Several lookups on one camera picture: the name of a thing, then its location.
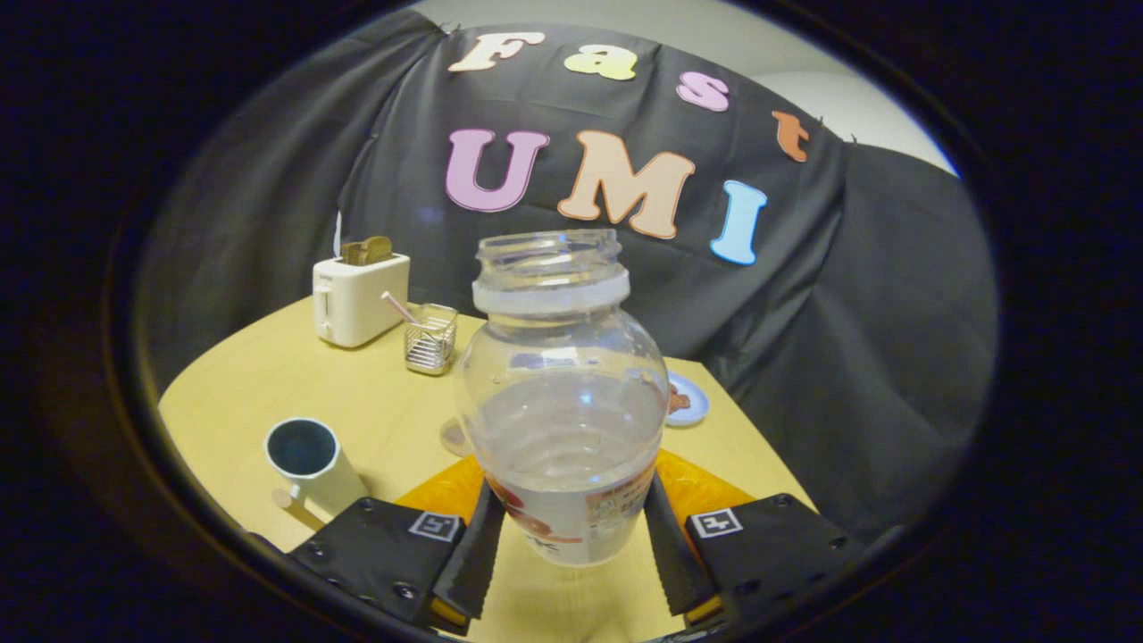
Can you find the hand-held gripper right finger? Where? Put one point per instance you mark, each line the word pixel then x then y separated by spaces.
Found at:
pixel 674 563

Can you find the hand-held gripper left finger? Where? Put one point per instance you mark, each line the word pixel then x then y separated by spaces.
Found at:
pixel 469 563

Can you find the round wooden coaster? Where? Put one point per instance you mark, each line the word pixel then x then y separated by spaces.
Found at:
pixel 453 438

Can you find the pale blue cup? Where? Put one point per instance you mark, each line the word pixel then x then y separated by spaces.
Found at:
pixel 335 487

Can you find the clear juice bottle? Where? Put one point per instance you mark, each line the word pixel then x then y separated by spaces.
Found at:
pixel 563 402

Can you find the blue plate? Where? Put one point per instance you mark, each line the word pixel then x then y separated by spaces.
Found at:
pixel 695 404

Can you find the brown food pieces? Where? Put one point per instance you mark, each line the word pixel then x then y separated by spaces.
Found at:
pixel 677 400

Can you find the pink striped straw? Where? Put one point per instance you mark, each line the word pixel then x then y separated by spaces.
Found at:
pixel 397 308

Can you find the wooden table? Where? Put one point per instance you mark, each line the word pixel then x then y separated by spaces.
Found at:
pixel 268 375

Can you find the white toaster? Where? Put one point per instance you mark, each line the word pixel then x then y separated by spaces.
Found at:
pixel 357 299

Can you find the black backdrop cloth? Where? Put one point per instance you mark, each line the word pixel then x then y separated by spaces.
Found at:
pixel 848 313

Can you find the toast slices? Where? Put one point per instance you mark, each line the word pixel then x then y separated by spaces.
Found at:
pixel 368 250

